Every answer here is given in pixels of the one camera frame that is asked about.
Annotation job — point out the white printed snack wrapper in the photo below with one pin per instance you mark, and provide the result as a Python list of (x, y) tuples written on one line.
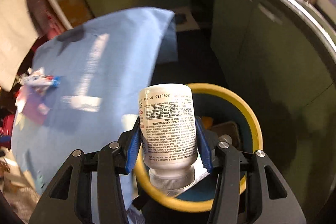
[(39, 79)]

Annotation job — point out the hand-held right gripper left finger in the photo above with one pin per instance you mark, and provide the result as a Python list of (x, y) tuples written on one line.
[(134, 145)]

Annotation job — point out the white curtain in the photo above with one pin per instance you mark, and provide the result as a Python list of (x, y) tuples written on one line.
[(13, 43)]

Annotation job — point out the green base cabinets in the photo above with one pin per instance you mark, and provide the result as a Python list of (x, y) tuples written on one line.
[(249, 29)]

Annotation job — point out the orange ribbed sponge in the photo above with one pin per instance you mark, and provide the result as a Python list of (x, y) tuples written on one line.
[(206, 121)]

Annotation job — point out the white pill bottle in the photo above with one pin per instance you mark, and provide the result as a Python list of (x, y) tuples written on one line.
[(168, 129)]

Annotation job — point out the pink cardboard box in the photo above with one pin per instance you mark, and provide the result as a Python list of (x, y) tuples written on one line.
[(34, 108)]

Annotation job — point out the blue printed tablecloth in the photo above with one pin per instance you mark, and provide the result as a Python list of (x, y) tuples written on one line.
[(105, 69)]

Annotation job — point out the yellow rimmed trash bin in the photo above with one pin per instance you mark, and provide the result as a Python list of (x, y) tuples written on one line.
[(244, 113)]

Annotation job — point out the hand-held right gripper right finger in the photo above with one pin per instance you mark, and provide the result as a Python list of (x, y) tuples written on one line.
[(203, 145)]

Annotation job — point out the brown foil cup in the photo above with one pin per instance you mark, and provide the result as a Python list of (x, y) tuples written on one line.
[(228, 132)]

